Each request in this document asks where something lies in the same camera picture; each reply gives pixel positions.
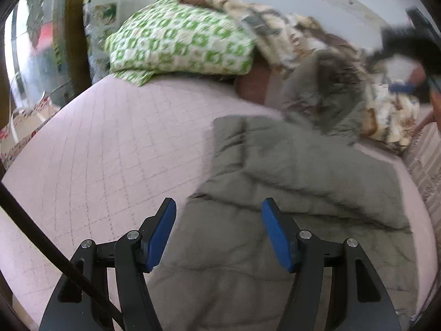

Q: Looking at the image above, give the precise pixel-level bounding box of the green patterned pillow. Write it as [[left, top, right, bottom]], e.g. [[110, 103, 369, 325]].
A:
[[104, 0, 257, 88]]

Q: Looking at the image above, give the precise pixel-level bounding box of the floral printed cloth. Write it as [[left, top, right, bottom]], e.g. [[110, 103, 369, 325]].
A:
[[0, 97, 63, 169]]

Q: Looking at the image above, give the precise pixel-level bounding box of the black cable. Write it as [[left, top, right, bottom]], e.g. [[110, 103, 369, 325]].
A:
[[0, 183, 125, 331]]

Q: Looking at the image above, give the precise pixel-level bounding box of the brown pink pillow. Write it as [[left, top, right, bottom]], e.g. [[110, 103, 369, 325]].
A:
[[234, 55, 293, 111]]

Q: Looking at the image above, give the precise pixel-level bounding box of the floral pillow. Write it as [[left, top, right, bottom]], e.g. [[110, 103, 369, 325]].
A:
[[83, 0, 119, 83]]

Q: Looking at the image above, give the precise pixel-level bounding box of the glass window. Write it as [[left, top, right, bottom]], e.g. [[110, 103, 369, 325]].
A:
[[7, 0, 74, 104]]

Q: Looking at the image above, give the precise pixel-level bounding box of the wooden window frame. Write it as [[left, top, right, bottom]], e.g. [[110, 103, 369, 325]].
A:
[[65, 0, 101, 84]]

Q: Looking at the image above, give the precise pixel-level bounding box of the pink striped cloth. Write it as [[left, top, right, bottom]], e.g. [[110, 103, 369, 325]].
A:
[[403, 114, 441, 214]]

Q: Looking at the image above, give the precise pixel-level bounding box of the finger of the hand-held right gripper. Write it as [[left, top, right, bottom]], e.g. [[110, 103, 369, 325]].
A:
[[389, 81, 419, 95]]

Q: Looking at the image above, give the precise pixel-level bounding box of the brown cream patterned blanket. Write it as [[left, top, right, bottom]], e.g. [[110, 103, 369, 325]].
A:
[[179, 0, 421, 156]]

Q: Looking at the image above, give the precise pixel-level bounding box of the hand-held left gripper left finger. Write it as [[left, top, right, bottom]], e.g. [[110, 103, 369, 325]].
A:
[[39, 197, 177, 331]]

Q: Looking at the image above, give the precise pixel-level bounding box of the person's right hand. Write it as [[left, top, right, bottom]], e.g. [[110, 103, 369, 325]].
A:
[[410, 64, 441, 125]]

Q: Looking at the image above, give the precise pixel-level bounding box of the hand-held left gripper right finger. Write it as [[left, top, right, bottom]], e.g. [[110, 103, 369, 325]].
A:
[[261, 198, 402, 331]]

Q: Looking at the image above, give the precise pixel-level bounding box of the grey puffer jacket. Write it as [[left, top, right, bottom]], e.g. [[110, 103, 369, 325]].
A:
[[146, 50, 419, 331]]

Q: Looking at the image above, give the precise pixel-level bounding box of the pink quilted bed sheet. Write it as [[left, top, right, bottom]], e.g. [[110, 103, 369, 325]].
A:
[[0, 72, 435, 331]]

